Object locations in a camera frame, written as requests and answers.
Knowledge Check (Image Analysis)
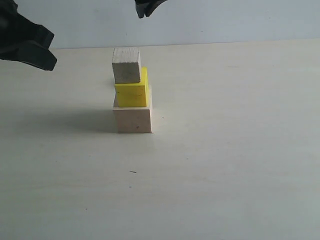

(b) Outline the medium wooden cube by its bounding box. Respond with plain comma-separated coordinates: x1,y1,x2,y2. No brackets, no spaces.
112,47,141,84

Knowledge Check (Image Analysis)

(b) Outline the large pale wooden cube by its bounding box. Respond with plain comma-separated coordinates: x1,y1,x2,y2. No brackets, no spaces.
112,85,153,134

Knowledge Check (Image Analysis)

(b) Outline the yellow cube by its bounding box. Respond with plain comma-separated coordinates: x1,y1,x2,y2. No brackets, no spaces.
114,66,150,108

